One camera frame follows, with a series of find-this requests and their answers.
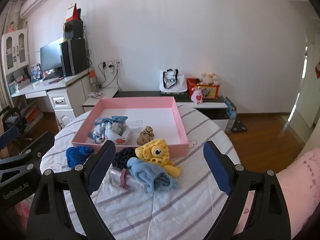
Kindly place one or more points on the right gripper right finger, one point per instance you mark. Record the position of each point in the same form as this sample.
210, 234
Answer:
255, 207

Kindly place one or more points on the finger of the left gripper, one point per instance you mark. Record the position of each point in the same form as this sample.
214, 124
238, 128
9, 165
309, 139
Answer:
7, 137
37, 149

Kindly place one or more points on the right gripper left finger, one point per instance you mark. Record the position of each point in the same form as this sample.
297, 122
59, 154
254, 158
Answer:
83, 180

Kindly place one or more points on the royal blue knit cloth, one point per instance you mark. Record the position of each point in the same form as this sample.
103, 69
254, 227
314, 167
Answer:
78, 155

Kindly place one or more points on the dark navy crochet scrunchie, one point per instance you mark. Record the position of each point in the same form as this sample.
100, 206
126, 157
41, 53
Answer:
121, 158

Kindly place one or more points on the blue patterned drawstring pouch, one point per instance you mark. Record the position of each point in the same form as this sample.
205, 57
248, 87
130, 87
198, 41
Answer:
114, 129

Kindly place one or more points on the light blue fleece hat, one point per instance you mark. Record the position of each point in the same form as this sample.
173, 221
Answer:
152, 176

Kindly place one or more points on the tan stocking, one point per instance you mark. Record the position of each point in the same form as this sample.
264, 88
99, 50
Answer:
145, 136

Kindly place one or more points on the yellow crochet hat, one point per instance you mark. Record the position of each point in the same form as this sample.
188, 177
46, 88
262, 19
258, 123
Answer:
157, 152

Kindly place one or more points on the black office chair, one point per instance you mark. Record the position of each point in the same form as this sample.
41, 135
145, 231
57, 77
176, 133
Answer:
10, 117

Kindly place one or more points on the white desk with drawers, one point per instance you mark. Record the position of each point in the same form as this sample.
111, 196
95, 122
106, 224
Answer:
66, 95

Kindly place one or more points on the white striped quilted tablecloth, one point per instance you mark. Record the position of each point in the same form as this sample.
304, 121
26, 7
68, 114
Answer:
185, 213

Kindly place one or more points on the black computer monitor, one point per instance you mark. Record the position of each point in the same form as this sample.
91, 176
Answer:
50, 55

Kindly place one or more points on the small patterned pouch on shelf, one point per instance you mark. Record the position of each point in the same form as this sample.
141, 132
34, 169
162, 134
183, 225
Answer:
96, 95

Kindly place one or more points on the white glass door cabinet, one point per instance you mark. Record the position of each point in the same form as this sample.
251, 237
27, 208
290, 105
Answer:
14, 49

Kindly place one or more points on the black computer tower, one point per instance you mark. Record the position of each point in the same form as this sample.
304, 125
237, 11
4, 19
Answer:
73, 56

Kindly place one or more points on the pink shallow cardboard box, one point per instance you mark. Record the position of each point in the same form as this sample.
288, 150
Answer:
160, 113

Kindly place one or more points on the black box on tower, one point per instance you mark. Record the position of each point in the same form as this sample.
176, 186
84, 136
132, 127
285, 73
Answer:
73, 29

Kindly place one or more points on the white tote bag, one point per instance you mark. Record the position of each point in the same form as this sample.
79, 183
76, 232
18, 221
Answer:
171, 81

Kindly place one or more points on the pink plush toy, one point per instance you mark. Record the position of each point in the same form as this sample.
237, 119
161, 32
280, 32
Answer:
197, 96

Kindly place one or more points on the orange toy storage box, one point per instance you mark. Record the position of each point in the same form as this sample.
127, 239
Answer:
208, 91

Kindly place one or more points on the cream plush sheep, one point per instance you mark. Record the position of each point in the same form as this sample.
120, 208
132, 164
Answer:
208, 79

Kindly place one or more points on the wall power outlet strip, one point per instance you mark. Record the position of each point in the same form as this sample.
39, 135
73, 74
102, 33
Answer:
113, 63

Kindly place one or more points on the white wall air conditioner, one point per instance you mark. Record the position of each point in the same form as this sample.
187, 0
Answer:
29, 6

